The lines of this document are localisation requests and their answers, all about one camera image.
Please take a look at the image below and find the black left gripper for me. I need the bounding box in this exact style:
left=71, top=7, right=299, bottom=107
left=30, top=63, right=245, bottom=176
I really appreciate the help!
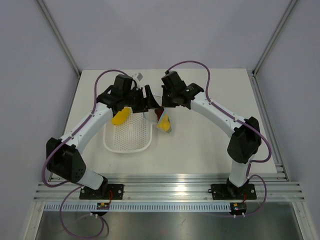
left=123, top=85, right=160, bottom=114

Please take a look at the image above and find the dark red toy fruit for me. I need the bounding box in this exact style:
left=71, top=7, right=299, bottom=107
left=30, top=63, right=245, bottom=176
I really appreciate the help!
left=154, top=107, right=165, bottom=122

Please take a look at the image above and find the clear teal-zipper zip bag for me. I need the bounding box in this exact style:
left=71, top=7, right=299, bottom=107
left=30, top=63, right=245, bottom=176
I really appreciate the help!
left=143, top=95, right=170, bottom=134

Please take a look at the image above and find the yellow toy pear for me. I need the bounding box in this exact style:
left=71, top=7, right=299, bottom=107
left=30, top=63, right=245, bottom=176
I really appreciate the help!
left=157, top=115, right=170, bottom=133

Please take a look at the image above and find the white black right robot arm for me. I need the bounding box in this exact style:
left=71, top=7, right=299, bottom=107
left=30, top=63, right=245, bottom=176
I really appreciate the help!
left=161, top=70, right=262, bottom=199

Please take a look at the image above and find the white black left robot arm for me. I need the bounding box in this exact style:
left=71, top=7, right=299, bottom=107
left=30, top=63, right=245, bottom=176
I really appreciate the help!
left=41, top=70, right=160, bottom=199

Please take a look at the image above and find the white perforated plastic basket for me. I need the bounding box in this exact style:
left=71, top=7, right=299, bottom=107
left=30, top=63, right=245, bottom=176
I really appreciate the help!
left=103, top=108, right=152, bottom=154

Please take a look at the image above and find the left small circuit board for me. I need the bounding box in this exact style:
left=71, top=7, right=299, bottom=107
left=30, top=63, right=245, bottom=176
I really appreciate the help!
left=96, top=202, right=110, bottom=210

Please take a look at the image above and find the small circuit board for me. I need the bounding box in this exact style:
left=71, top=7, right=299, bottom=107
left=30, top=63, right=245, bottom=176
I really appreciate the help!
left=230, top=202, right=247, bottom=218
left=96, top=202, right=110, bottom=210

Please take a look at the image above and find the right small circuit board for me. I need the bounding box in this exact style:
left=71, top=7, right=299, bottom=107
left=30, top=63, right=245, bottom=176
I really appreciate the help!
left=230, top=202, right=247, bottom=218

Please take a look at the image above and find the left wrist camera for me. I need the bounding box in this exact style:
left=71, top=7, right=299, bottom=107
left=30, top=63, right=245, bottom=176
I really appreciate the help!
left=132, top=72, right=143, bottom=82

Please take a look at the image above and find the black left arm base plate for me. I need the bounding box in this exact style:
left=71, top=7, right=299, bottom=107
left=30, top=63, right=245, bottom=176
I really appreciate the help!
left=79, top=183, right=124, bottom=200

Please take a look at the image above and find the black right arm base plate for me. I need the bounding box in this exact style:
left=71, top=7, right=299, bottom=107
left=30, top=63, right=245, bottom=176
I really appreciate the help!
left=208, top=183, right=257, bottom=200

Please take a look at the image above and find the left aluminium frame post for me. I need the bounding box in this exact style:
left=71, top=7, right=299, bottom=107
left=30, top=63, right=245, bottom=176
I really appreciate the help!
left=35, top=0, right=81, bottom=78

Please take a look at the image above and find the aluminium frame post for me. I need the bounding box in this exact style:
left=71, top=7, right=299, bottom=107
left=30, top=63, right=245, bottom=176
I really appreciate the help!
left=251, top=0, right=300, bottom=77
left=35, top=0, right=81, bottom=78

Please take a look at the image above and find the white slotted cable duct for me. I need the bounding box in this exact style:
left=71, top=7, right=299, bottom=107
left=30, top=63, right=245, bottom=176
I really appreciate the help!
left=44, top=202, right=231, bottom=213

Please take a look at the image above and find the aluminium mounting rail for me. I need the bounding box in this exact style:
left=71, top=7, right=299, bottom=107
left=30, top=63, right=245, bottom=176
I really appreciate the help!
left=33, top=174, right=306, bottom=203

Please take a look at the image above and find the right aluminium frame post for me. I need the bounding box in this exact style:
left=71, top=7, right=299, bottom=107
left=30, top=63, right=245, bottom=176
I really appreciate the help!
left=251, top=0, right=300, bottom=77

